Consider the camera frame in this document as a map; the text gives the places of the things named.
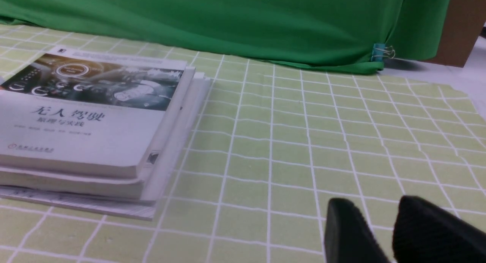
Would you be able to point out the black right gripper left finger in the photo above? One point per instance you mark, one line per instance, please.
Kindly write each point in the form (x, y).
(347, 237)

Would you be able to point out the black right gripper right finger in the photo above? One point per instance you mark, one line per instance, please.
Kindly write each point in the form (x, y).
(425, 233)

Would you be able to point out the green checkered tablecloth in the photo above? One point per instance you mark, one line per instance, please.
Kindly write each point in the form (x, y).
(268, 150)

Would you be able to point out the teal binder clip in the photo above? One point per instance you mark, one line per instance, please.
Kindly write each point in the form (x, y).
(381, 51)

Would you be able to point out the bottom thin white booklet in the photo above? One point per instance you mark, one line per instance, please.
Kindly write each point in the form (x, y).
(144, 209)

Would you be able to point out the green backdrop cloth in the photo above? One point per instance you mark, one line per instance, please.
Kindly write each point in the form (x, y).
(319, 35)

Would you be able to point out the brown cardboard box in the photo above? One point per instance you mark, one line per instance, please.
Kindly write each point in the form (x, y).
(463, 24)

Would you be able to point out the top book with car cover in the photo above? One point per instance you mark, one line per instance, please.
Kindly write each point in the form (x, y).
(81, 112)

